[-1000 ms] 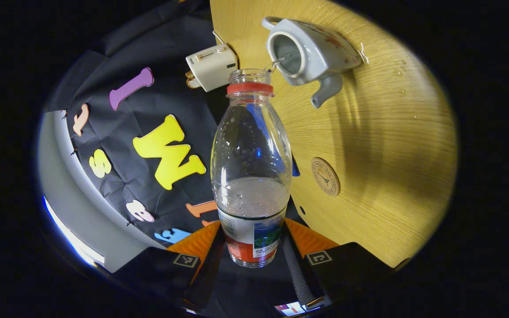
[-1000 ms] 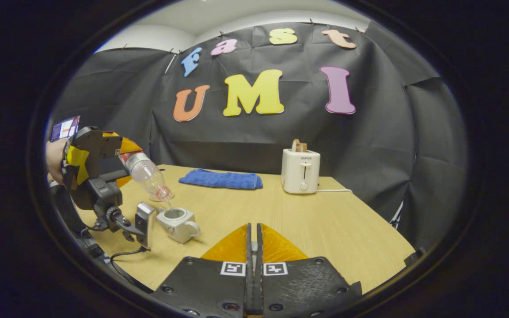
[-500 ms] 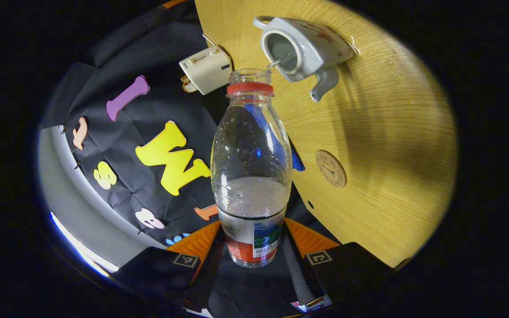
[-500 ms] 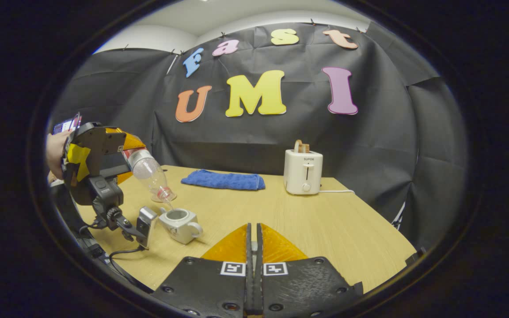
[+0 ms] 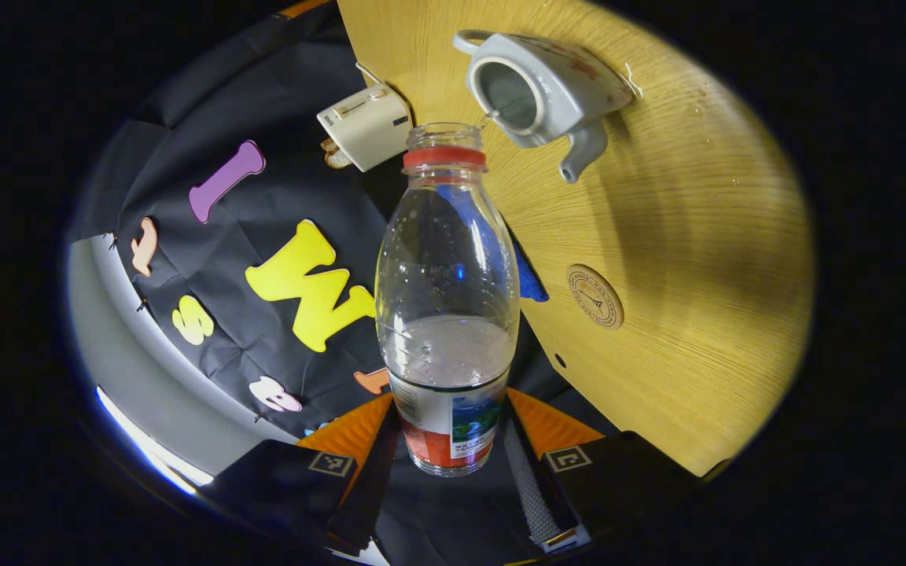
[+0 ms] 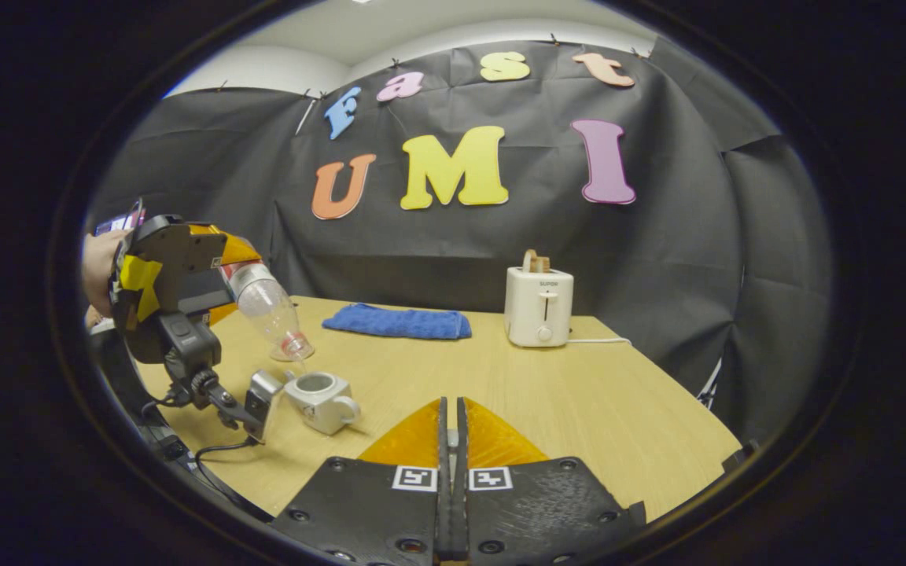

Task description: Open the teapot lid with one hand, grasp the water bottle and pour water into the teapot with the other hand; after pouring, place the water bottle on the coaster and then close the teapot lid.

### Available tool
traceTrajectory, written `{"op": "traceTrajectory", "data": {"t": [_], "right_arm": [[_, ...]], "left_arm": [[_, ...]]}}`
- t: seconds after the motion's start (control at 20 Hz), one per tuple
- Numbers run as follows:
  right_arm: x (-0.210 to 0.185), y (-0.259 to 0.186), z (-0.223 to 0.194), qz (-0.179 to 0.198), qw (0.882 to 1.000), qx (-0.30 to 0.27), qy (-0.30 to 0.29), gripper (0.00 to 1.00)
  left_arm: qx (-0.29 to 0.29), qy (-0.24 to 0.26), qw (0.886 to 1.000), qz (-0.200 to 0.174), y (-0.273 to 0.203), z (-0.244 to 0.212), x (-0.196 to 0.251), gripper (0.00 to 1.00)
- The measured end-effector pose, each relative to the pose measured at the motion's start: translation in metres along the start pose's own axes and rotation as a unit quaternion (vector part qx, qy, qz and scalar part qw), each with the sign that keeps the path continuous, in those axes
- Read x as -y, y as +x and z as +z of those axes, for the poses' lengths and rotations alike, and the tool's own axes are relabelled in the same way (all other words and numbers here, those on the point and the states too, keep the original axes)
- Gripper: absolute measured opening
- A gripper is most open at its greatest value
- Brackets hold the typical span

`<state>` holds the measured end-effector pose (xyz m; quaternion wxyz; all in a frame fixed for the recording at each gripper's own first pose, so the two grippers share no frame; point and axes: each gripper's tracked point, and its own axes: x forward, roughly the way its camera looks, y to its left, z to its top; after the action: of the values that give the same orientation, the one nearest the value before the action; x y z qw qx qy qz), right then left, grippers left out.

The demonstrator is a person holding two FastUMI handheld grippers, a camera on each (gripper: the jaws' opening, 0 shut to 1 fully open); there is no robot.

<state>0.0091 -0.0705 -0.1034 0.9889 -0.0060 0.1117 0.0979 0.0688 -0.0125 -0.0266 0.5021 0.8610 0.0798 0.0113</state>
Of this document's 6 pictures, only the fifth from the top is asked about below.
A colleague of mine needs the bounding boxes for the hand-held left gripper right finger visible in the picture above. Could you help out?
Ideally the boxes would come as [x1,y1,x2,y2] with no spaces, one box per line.
[500,387,698,553]

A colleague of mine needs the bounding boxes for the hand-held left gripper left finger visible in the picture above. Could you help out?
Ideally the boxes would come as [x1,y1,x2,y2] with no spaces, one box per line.
[201,393,403,555]

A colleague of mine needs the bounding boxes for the clear plastic water bottle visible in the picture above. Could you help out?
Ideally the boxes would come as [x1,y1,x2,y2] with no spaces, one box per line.
[374,122,521,479]

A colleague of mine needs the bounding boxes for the round wooden coaster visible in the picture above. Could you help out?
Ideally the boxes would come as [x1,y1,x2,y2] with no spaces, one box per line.
[565,264,625,330]

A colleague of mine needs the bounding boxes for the white ceramic teacup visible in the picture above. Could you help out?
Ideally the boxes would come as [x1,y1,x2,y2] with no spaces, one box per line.
[452,30,635,184]

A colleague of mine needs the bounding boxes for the white toaster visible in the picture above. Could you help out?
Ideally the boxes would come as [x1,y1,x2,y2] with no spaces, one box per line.
[316,83,414,173]

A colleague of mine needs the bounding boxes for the bread slices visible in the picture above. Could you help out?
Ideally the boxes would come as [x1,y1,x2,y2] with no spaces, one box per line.
[320,138,354,171]

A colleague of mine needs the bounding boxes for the blue towel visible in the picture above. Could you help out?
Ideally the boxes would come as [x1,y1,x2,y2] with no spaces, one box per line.
[508,234,551,304]

